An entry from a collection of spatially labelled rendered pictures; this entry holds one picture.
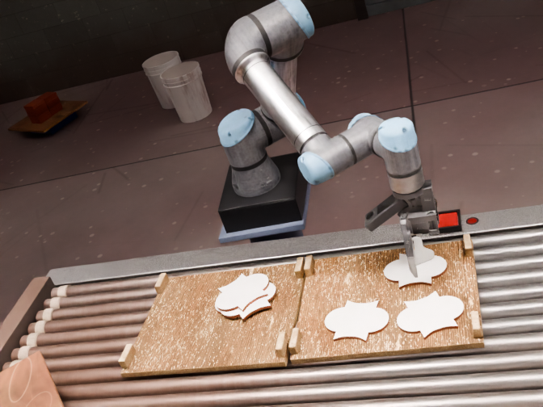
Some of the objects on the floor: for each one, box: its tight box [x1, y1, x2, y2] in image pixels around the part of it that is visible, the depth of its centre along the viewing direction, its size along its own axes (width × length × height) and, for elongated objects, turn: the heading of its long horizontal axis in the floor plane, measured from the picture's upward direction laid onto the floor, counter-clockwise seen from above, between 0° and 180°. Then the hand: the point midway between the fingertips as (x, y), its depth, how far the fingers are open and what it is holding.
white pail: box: [160, 61, 213, 123], centre depth 531 cm, size 30×30×37 cm
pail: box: [142, 51, 182, 109], centre depth 566 cm, size 30×30×37 cm
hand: (413, 258), depth 167 cm, fingers open, 14 cm apart
